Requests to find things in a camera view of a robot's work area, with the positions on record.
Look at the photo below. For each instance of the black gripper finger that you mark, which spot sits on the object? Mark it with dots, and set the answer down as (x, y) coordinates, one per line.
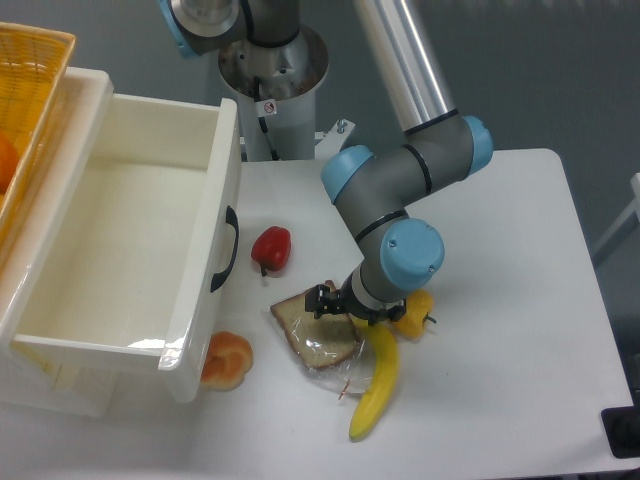
(321, 300)
(392, 312)

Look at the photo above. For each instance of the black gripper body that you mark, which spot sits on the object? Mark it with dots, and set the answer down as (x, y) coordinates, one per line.
(356, 309)

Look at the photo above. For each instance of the toast slice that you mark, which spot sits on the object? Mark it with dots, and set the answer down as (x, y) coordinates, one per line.
(329, 351)

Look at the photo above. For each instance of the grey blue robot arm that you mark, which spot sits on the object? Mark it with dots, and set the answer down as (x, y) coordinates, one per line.
(370, 192)

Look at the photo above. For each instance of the yellow bell pepper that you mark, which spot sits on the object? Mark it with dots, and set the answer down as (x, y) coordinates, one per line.
(419, 305)

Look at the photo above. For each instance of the yellow banana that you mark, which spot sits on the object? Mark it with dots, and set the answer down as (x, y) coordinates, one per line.
(374, 401)

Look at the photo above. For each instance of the red bell pepper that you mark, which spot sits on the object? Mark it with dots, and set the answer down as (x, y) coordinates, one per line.
(271, 249)

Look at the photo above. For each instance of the orange bread roll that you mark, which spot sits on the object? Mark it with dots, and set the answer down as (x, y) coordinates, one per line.
(229, 358)

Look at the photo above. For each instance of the white plastic drawer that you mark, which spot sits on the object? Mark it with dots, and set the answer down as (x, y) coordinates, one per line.
(125, 287)

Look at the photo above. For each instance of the white drawer cabinet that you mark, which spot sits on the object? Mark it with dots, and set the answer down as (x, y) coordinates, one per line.
(27, 377)

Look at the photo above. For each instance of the black device at table edge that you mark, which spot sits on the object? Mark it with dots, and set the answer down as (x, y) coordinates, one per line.
(622, 431)

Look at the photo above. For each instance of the orange fruit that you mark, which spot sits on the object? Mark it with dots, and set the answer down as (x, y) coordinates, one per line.
(9, 159)

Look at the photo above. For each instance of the yellow woven basket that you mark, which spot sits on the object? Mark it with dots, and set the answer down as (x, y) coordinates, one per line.
(33, 62)

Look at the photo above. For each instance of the black drawer handle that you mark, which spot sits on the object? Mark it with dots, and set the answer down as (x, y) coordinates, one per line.
(220, 277)

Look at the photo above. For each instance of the white bracket with bolt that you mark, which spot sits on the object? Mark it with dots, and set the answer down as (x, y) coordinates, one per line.
(329, 143)

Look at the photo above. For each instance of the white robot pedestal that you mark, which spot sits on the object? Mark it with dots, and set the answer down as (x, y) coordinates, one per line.
(275, 90)

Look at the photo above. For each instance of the white metal frame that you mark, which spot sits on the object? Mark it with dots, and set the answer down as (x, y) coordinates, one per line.
(626, 222)

